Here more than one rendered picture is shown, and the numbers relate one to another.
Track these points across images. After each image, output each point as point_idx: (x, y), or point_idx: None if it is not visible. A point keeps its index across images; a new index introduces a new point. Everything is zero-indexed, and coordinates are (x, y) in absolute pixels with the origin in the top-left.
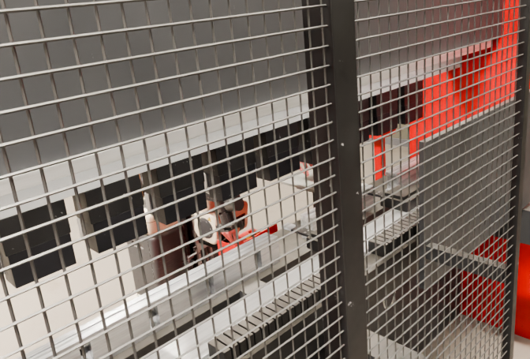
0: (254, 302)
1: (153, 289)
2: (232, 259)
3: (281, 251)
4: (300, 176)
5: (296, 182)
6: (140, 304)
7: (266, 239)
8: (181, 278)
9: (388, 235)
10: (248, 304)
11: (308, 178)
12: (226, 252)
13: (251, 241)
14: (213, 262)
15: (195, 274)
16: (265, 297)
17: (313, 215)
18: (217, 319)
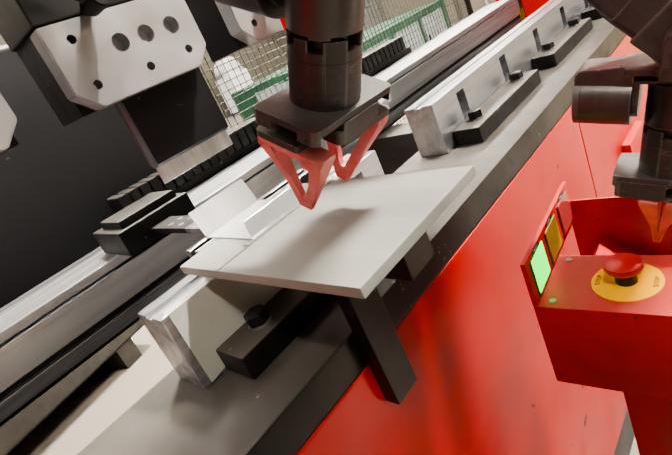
0: (393, 71)
1: (524, 29)
2: (456, 72)
3: (427, 169)
4: (396, 218)
5: (401, 182)
6: (518, 26)
7: (422, 100)
8: (503, 42)
9: (236, 128)
10: (399, 68)
11: (353, 217)
12: (474, 69)
13: (446, 89)
14: (480, 60)
15: (491, 51)
16: (384, 76)
17: (344, 158)
18: (421, 55)
